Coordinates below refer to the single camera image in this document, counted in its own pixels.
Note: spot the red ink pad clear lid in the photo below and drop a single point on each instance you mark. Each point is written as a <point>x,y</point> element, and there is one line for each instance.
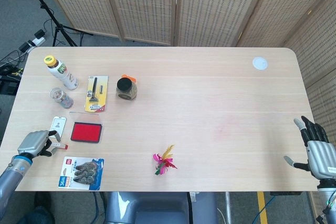
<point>86,132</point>

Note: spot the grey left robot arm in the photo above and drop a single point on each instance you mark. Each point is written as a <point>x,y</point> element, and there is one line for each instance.
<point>11,174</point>

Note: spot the small clear snack jar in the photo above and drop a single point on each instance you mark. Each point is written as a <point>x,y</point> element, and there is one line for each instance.
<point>61,98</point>

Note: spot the colourful feather shuttlecock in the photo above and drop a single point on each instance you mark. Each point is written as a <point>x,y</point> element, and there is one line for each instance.
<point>164,162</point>

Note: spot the white ID card holder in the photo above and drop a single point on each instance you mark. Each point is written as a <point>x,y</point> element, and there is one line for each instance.
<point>59,124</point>

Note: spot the white power strip with plugs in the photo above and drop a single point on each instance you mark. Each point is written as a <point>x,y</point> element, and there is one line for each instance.
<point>35,41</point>

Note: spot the woven wooden folding screen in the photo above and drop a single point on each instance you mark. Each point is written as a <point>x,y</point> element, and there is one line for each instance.
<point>210,6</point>

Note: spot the black box under table edge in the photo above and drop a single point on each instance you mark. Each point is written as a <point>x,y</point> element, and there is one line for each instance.
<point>284,193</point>

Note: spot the dark jar black lid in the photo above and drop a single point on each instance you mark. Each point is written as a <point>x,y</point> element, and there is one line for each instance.
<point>126,89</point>

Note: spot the black tripod stand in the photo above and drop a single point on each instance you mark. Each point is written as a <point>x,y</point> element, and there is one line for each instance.
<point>56,26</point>

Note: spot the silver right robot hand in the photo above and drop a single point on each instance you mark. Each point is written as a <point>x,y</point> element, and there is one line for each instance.
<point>321,159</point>

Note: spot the small red-white stamp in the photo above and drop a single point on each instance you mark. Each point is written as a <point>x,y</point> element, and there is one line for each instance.
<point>61,145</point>

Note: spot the white round table grommet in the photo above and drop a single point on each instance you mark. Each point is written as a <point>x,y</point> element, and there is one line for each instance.
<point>260,63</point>

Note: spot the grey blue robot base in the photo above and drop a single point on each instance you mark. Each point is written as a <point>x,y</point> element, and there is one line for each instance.
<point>157,208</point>

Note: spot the razor on yellow card pack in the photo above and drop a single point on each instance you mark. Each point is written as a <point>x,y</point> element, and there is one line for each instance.
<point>96,94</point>

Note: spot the person leg with dark shoe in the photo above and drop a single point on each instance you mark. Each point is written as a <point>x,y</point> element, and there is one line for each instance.
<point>43,208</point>

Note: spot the correction tape blister pack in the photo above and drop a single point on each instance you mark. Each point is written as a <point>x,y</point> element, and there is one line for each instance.
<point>81,172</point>

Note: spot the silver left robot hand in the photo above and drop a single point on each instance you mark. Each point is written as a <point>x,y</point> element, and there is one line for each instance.
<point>34,142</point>

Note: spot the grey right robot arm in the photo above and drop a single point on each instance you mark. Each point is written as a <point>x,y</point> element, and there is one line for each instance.
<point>328,203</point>

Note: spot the white bottle yellow cap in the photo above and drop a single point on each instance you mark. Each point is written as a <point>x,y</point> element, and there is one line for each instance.
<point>63,73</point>

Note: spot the small orange object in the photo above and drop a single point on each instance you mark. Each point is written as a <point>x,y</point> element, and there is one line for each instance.
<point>132,78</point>

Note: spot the black equipment on floor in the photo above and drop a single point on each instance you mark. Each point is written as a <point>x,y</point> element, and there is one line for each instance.
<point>9,85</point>

